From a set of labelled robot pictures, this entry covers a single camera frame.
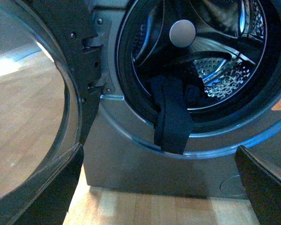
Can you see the dark navy garment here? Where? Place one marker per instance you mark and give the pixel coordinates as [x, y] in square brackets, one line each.
[174, 124]

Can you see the round drain filter cover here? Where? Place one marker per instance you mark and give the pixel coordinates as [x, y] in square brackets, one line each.
[232, 187]

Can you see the round grey drum hub cap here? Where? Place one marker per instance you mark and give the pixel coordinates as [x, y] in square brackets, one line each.
[182, 33]

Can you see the washing machine glass door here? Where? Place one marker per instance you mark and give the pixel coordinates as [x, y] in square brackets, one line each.
[48, 102]

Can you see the black rubber door gasket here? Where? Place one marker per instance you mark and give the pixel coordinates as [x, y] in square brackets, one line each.
[252, 99]

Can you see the grey front-load washing machine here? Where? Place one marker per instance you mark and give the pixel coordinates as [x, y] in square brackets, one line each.
[120, 152]

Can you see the steel perforated washer drum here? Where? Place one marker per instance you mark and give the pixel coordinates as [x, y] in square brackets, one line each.
[230, 43]

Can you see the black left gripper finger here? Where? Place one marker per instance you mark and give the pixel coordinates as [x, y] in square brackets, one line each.
[262, 182]

